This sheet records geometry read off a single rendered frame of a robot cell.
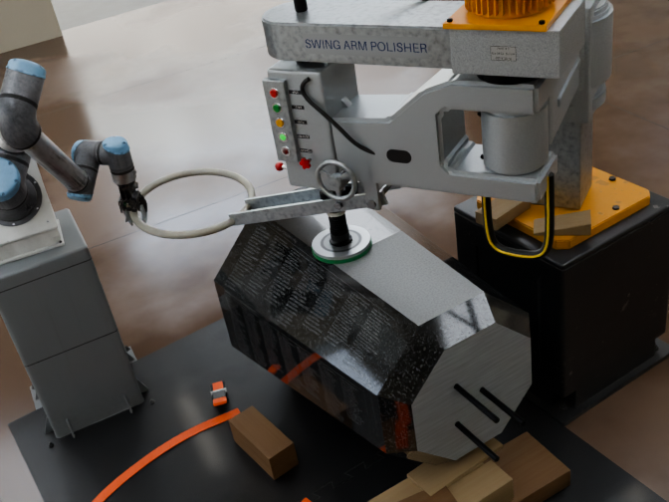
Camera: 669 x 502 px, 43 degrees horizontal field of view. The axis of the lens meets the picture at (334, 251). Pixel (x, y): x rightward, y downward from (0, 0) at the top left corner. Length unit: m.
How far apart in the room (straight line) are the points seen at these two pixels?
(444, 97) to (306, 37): 0.45
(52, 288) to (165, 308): 1.09
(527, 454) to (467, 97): 1.43
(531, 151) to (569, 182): 0.77
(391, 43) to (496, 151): 0.43
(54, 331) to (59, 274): 0.26
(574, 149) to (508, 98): 0.82
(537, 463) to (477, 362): 0.61
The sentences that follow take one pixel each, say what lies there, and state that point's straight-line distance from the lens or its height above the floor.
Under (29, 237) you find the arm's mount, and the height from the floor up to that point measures 0.93.
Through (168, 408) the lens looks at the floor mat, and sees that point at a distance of 3.87.
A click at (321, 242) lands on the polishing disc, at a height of 0.88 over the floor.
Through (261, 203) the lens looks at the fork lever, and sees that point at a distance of 3.24.
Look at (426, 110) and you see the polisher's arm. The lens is 2.52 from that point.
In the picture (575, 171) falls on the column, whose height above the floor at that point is 0.94.
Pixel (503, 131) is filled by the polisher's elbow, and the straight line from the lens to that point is 2.47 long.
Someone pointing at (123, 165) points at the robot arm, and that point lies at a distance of 3.27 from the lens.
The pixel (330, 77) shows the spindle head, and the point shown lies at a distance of 2.67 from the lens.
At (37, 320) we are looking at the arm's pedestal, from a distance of 3.61.
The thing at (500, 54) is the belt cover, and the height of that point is 1.66.
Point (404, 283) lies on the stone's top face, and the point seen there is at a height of 0.85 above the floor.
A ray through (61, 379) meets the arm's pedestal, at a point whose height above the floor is 0.30.
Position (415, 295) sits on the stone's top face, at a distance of 2.78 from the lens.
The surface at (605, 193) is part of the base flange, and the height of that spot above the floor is 0.78.
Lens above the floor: 2.50
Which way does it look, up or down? 33 degrees down
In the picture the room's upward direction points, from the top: 10 degrees counter-clockwise
